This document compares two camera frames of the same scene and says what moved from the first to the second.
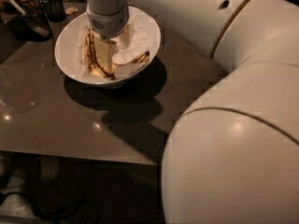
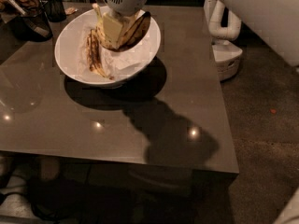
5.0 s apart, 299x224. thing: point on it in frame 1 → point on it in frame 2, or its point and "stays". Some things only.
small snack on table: x=69 y=10 stays
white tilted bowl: x=76 y=52 stays
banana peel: x=110 y=70 → x=134 y=29
